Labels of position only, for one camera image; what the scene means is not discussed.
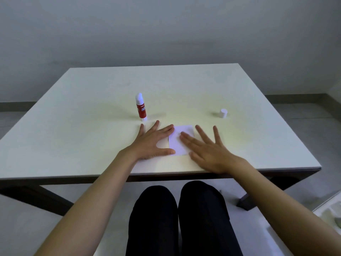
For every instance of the person's right hand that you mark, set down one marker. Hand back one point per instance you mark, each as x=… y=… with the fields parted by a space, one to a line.
x=213 y=157

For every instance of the black trousers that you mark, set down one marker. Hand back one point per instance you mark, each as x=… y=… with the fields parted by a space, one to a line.
x=153 y=223

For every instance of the person's right forearm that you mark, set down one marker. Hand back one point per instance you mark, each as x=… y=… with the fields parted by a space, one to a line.
x=282 y=210

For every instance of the person's left little finger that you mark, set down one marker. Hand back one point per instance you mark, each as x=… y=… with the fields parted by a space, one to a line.
x=141 y=131

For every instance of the white paper sheet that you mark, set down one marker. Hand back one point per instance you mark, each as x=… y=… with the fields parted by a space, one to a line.
x=178 y=144

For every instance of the white table with dark frame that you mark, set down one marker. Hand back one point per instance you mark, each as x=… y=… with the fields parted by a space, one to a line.
x=88 y=109

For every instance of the person's right thumb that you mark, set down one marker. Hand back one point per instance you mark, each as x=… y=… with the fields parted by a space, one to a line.
x=195 y=157

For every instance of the person's left hand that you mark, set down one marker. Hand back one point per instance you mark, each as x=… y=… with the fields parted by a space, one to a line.
x=149 y=146

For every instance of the person's left forearm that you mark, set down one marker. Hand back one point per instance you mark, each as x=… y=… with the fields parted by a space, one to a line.
x=90 y=205

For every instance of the white tray box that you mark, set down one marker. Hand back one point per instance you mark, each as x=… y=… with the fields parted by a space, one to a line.
x=330 y=210

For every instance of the person's left thumb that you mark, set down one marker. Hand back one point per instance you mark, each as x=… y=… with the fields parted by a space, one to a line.
x=166 y=151

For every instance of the red and white glue stick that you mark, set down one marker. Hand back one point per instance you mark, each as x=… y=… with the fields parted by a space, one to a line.
x=141 y=107

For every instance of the white glue stick cap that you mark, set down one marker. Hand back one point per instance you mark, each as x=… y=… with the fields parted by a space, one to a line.
x=223 y=113

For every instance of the person's right little finger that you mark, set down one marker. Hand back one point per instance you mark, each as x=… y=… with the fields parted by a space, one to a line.
x=217 y=135

